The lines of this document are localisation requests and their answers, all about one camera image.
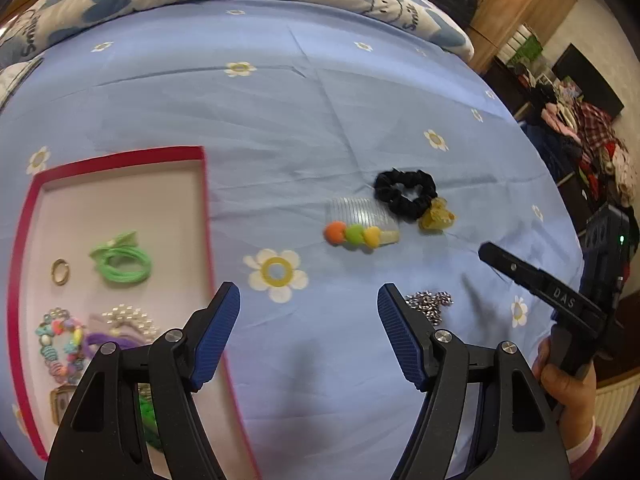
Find person's right hand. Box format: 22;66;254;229
531;337;599;442

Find black flat screen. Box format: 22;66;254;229
552;44;626;118

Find white ribbed radiator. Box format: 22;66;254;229
595;375;640;441

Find silver bead chain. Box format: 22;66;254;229
404;290;455;328

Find colourful beaded bracelet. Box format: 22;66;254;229
34;317;88;381

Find clear comb with pompoms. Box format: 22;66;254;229
323;197;401;251

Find pile of clothes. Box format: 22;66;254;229
520;80;640;206

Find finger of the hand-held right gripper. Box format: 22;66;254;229
478;241;601;328

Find blue floral bedsheet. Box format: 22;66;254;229
0;0;588;480

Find striped grey pillow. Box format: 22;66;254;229
0;55;46;111

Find black scrunchie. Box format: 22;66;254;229
374;167;438;221

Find purple hair tie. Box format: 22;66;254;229
82;315;151;353

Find green braided panda bracelet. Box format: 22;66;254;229
137;385;163;448

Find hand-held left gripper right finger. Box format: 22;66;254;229
376;283;571;480

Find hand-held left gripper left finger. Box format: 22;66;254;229
45;281;242;480

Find yellow hair claw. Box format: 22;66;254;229
417;197;457;234

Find pearl hair tie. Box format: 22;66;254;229
101;304;160;341

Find wooden wardrobe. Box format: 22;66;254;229
467;0;578;76

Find red shallow tray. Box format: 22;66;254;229
9;146;261;480

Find green hair ties with bow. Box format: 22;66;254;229
89;230;153;283

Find person's right forearm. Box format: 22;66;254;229
565;417;607;480

